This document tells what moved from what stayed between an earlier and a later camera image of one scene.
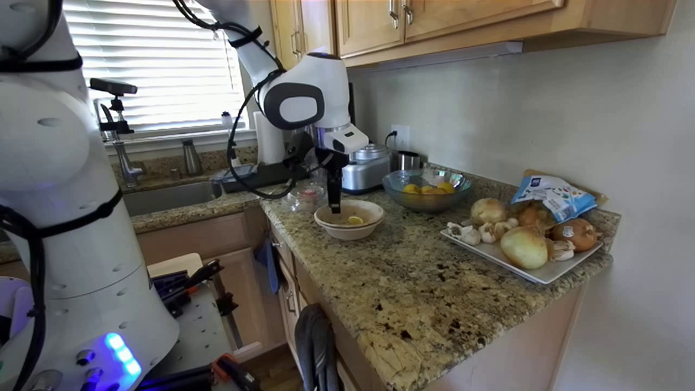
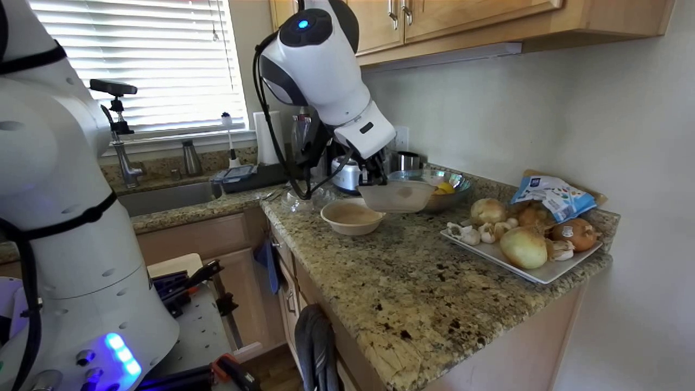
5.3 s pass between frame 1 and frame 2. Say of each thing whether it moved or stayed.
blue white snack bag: stayed
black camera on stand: stayed
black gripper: moved
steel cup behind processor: stayed
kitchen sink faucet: stayed
